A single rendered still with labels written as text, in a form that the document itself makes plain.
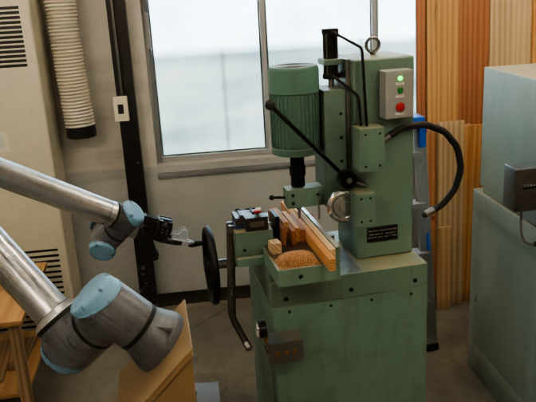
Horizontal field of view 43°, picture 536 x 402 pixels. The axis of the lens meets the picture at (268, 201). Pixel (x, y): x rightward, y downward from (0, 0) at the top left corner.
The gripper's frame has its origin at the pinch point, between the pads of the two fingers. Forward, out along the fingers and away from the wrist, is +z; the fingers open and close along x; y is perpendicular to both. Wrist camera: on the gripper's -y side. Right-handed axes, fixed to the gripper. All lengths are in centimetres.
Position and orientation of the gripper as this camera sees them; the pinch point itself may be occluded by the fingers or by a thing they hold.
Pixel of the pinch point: (190, 243)
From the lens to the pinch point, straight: 257.8
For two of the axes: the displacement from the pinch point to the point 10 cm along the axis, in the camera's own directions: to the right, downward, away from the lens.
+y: 2.8, -9.4, -2.1
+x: -2.1, -2.7, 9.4
